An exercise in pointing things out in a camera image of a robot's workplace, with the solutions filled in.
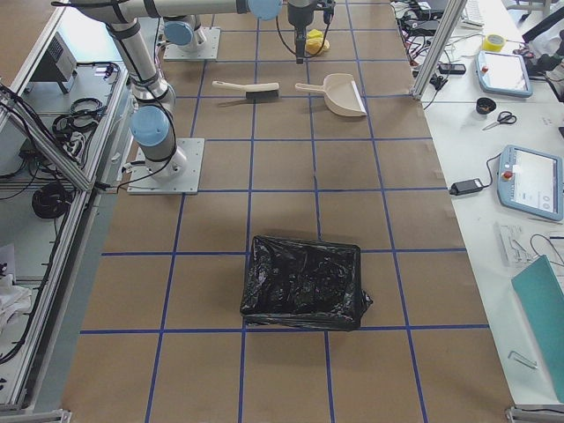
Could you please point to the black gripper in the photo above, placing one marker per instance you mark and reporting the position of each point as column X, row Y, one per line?
column 297, row 15

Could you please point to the black scissors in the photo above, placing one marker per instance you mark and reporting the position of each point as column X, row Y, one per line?
column 503, row 118

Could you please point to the yellow sponge trash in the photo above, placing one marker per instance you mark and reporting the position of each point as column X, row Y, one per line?
column 316, row 43

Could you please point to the black power adapter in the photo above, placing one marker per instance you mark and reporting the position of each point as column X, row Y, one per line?
column 466, row 187

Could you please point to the beige hand brush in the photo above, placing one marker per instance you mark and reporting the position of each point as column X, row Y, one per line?
column 254, row 92

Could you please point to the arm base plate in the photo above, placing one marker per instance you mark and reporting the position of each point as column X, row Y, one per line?
column 209, row 51
column 181, row 175

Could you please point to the upper teach pendant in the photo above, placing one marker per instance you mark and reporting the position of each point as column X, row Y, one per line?
column 503, row 74

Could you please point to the teach pendant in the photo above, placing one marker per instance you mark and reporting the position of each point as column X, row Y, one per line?
column 531, row 181
column 503, row 74

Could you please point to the beige dustpan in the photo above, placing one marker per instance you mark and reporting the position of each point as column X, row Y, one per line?
column 340, row 92

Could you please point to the lower teach pendant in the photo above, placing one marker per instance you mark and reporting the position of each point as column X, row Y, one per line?
column 531, row 181

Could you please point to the aluminium frame post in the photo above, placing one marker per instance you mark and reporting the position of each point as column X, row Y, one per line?
column 445, row 29

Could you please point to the teal folder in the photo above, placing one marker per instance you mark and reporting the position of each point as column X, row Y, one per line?
column 541, row 298

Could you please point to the metal allen key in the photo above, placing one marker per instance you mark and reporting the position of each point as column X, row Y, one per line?
column 518, row 357

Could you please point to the black lined trash bin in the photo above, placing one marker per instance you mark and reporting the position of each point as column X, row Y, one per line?
column 304, row 284

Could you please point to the small black bowl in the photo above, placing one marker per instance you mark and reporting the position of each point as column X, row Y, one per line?
column 485, row 105

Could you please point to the grey control box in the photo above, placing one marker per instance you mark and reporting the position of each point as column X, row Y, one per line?
column 57, row 65

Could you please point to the yellow tape roll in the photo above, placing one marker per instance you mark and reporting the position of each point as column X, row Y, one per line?
column 493, row 43

